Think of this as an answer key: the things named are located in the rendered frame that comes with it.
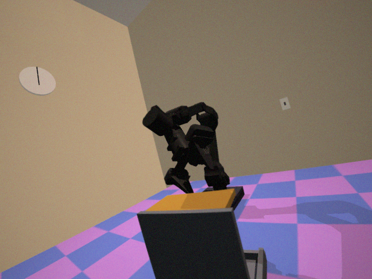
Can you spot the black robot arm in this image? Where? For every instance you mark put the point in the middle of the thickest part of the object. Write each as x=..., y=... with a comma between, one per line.
x=168, y=123

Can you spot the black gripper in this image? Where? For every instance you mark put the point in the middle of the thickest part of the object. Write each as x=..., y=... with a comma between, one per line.
x=184, y=147

